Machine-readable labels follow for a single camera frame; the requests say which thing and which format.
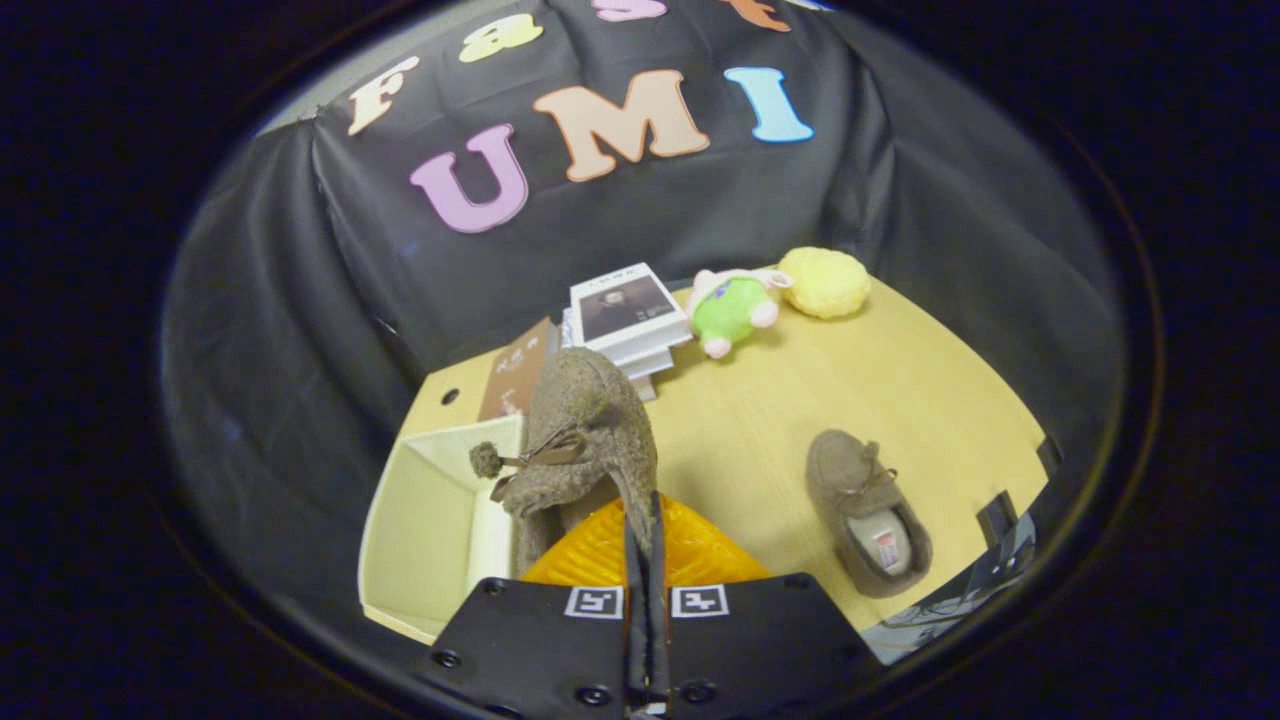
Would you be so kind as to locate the black table bracket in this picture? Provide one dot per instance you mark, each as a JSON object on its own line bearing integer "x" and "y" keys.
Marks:
{"x": 998, "y": 520}
{"x": 1050, "y": 455}

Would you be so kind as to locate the green and pink plush toy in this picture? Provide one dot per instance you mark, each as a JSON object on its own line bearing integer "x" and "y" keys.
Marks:
{"x": 735, "y": 312}

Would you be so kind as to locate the white book with portrait cover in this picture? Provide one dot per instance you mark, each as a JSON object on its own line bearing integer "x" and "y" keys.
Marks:
{"x": 625, "y": 308}

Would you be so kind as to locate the brown book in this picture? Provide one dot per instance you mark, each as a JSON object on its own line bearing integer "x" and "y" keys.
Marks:
{"x": 520, "y": 370}

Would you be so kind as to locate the yellow fluffy plush ball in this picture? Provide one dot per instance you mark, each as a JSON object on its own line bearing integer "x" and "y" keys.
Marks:
{"x": 825, "y": 283}

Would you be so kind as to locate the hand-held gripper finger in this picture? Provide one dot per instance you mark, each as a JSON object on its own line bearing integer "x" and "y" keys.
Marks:
{"x": 636, "y": 620}
{"x": 657, "y": 620}

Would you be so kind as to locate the brown fuzzy shoe with bow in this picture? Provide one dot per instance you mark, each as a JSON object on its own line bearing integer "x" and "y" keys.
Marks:
{"x": 840, "y": 470}
{"x": 590, "y": 420}

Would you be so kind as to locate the grey fabric storage box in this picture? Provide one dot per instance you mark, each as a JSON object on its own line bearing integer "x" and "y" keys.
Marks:
{"x": 420, "y": 530}

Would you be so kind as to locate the plain white book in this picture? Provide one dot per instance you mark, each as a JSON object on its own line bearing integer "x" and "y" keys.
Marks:
{"x": 645, "y": 386}
{"x": 650, "y": 362}

